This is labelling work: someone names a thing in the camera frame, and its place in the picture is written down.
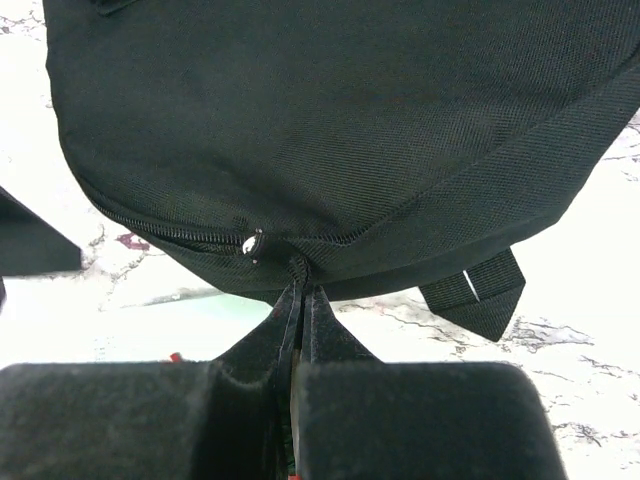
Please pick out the black student backpack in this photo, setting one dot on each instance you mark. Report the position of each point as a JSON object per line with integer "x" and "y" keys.
{"x": 363, "y": 146}

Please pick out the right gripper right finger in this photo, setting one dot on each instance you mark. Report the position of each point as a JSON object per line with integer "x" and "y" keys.
{"x": 361, "y": 418}

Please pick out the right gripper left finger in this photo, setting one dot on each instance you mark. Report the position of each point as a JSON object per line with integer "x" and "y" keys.
{"x": 222, "y": 419}

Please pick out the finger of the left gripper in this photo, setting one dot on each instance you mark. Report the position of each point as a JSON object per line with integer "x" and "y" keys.
{"x": 30, "y": 246}

